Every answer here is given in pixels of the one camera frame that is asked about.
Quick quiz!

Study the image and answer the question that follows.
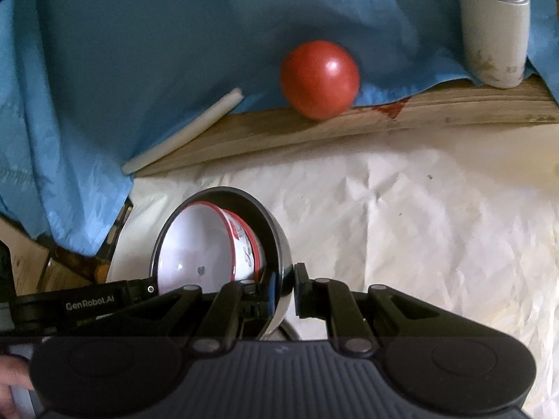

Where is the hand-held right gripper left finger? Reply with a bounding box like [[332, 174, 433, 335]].
[[117, 272, 285, 353]]

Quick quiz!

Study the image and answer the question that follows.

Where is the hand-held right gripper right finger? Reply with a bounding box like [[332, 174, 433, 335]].
[[295, 263, 443, 353]]

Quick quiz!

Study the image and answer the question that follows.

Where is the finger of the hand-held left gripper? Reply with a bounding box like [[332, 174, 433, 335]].
[[126, 277, 159, 309]]

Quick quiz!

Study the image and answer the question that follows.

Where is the stainless steel bowl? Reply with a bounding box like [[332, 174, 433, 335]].
[[151, 187, 294, 341]]

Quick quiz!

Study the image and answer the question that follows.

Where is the white bowl with red rim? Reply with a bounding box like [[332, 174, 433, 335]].
[[156, 202, 267, 297]]

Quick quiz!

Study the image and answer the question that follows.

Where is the person's left hand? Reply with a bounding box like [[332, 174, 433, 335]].
[[0, 355, 36, 409]]

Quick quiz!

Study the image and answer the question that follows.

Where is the cardboard box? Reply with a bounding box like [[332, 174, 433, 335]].
[[0, 216, 51, 297]]

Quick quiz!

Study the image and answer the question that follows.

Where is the white paper table cover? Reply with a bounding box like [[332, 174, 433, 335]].
[[107, 122, 559, 419]]

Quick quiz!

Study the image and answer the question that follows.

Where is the wooden board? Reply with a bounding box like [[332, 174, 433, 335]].
[[131, 74, 559, 178]]

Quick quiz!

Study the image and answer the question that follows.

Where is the white tube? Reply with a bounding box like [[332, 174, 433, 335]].
[[121, 88, 244, 174]]

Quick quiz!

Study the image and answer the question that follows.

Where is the red ball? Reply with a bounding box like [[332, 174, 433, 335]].
[[279, 40, 361, 121]]

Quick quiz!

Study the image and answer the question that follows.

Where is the blue cloth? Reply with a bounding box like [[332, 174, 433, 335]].
[[0, 0, 559, 258]]

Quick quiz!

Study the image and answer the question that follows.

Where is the white thermos flask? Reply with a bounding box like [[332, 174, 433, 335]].
[[456, 0, 532, 89]]

